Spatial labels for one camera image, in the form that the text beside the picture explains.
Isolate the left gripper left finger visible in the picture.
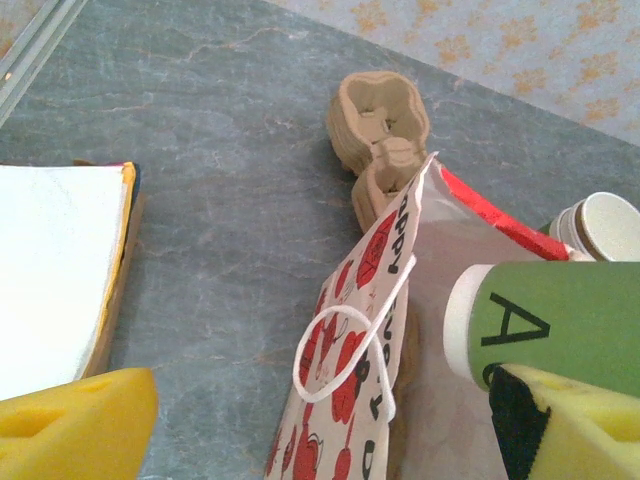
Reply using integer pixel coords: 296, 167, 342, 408
0, 367, 160, 480

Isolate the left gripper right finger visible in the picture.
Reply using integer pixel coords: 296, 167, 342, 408
488, 363, 640, 480

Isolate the green paper coffee cup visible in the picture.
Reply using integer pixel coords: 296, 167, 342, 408
443, 259, 640, 396

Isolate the single brown cup carrier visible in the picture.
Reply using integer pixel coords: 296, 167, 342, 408
392, 307, 424, 480

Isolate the stack of paper cups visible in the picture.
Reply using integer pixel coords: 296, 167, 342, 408
538, 192, 640, 264

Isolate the red white paper gift bag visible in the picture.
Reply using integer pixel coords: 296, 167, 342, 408
263, 151, 574, 480

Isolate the yellow paper sheet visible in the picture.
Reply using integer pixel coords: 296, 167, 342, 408
102, 160, 137, 331

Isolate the aluminium table side rail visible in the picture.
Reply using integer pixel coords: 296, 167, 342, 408
0, 0, 89, 124

